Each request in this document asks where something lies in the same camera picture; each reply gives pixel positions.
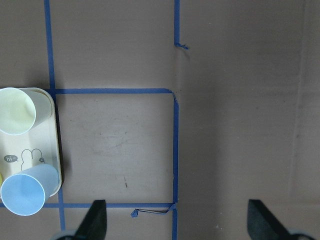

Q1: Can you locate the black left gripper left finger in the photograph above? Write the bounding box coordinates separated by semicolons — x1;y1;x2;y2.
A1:
74;200;107;240

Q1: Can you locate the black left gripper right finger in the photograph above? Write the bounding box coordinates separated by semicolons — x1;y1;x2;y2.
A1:
247;199;291;240

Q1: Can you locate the light blue plastic cup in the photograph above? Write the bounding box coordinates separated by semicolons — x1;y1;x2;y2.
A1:
0;163;59;216

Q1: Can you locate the white plastic cup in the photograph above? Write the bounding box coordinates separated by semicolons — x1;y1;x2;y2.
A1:
0;87;53;136

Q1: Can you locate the cream bunny tray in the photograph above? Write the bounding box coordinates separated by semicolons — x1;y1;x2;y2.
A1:
0;87;62;196

